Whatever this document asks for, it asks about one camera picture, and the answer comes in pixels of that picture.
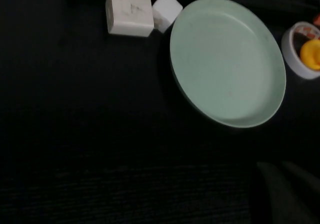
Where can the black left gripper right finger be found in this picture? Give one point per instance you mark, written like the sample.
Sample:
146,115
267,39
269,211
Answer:
311,196

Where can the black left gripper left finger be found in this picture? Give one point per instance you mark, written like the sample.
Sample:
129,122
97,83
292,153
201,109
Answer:
275,199

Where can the mint green plate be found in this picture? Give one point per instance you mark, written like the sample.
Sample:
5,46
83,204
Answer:
225,66

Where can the yellow rubber duck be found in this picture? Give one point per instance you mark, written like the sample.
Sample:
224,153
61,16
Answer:
311,55

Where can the white double-sided tape roll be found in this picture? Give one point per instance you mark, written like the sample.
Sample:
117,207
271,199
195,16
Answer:
290,54

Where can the orange cube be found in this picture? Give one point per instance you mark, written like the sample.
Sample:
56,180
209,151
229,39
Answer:
317,21

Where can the small white foam block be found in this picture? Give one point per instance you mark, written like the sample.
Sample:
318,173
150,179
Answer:
166,7

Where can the white power adapter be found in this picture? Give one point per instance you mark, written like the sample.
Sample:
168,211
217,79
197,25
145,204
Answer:
130,11

